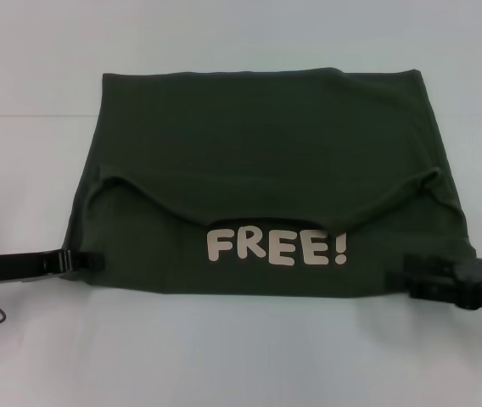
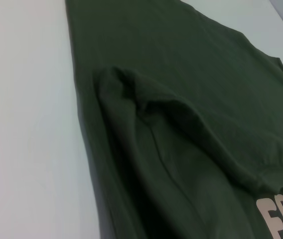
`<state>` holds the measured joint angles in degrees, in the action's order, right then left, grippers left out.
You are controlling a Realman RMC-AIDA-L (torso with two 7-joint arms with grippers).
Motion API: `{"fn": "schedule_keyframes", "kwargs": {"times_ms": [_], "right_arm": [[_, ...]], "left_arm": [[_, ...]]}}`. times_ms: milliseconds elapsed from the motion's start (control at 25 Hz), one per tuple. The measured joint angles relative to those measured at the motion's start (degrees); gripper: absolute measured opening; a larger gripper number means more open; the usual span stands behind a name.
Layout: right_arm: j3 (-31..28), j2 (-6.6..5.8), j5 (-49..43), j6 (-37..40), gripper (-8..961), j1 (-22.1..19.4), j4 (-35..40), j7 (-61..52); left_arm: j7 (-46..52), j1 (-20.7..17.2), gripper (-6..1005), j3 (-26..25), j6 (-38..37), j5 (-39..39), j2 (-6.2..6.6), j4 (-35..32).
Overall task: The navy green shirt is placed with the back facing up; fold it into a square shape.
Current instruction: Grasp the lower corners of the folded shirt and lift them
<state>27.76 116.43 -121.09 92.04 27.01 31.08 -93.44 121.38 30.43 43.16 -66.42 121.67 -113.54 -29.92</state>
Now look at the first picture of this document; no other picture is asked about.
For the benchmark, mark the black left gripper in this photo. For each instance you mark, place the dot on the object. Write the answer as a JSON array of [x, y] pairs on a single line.
[[24, 265]]

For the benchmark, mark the dark green shirt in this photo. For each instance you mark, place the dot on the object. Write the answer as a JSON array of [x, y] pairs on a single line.
[[266, 140]]

